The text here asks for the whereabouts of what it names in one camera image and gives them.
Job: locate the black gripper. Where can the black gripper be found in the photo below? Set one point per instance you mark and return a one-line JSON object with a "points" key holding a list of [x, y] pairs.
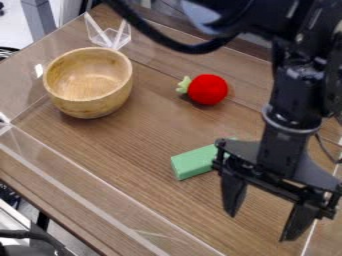
{"points": [[275, 164]]}

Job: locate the red plush fruit green leaf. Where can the red plush fruit green leaf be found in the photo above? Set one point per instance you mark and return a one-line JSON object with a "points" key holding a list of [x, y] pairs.
{"points": [[207, 89]]}

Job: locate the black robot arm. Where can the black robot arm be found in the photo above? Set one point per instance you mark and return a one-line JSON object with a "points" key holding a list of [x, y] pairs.
{"points": [[303, 29]]}

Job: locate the green rectangular foam block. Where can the green rectangular foam block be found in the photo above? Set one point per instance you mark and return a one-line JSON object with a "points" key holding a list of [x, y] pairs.
{"points": [[193, 162]]}

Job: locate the wooden bowl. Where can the wooden bowl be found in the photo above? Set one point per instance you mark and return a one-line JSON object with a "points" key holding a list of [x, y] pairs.
{"points": [[88, 82]]}

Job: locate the grey post upper left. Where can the grey post upper left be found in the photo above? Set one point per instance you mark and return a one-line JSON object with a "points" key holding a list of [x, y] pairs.
{"points": [[38, 17]]}

